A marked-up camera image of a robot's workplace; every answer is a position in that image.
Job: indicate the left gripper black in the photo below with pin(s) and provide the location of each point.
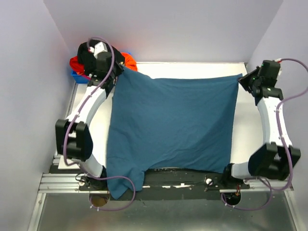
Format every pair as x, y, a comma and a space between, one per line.
119, 69

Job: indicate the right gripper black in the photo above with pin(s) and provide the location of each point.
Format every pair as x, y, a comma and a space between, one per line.
244, 80

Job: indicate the teal blue t shirt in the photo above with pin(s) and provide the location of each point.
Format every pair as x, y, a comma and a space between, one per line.
165, 122

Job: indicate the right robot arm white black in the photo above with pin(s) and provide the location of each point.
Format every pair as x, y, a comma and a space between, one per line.
277, 156

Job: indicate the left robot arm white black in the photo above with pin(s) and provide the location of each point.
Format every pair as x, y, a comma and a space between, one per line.
73, 138

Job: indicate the orange t shirt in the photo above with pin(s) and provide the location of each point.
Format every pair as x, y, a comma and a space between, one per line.
80, 69

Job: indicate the black floral t shirt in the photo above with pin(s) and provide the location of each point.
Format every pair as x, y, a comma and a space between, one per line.
87, 59

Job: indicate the blue plastic bin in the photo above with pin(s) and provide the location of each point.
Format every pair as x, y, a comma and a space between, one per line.
80, 79

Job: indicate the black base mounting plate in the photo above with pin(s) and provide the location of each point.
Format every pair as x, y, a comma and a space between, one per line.
201, 181

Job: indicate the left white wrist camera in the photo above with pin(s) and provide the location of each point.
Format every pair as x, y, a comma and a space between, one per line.
97, 49

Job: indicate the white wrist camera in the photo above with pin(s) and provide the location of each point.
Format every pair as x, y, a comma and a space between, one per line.
279, 62
97, 49

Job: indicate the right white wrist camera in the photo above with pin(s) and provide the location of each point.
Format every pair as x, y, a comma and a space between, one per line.
279, 62

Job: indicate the aluminium extrusion rail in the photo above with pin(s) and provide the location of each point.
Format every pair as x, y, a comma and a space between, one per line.
66, 183

